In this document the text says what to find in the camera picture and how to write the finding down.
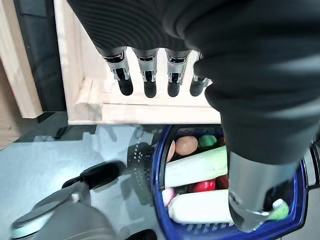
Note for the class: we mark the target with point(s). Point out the red pepper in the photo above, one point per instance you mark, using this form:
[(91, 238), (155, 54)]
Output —
[(203, 186)]

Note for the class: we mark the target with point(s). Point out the long white leek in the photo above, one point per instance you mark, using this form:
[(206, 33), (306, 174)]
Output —
[(195, 167)]

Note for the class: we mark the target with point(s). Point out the dark red fruit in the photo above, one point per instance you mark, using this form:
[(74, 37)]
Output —
[(222, 181)]

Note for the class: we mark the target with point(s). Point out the small black floor object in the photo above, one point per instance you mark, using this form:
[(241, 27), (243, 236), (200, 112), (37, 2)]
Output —
[(60, 132)]

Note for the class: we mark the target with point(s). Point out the green round fruit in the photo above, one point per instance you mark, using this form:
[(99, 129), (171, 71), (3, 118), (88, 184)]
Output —
[(207, 141)]

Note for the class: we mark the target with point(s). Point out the blue plastic basket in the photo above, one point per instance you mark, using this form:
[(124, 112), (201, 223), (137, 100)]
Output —
[(158, 200)]

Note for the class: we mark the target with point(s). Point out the pink and white vegetable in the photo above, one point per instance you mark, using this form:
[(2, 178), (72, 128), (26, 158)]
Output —
[(167, 196)]

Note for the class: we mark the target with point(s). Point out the light wooden crate shelf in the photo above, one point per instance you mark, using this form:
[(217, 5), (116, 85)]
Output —
[(75, 75)]

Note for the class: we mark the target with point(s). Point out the white radish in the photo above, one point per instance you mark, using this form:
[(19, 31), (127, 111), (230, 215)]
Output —
[(200, 207)]

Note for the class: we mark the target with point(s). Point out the peach-coloured round fruit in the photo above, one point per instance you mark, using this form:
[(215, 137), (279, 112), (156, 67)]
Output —
[(186, 146)]

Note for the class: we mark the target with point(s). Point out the green and white vegetable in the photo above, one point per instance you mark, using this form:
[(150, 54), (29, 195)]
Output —
[(280, 211)]

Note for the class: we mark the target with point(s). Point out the light wooden panel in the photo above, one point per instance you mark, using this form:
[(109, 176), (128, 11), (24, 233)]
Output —
[(15, 62)]

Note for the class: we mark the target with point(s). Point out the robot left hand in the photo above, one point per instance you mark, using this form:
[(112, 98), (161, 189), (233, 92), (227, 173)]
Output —
[(225, 37)]

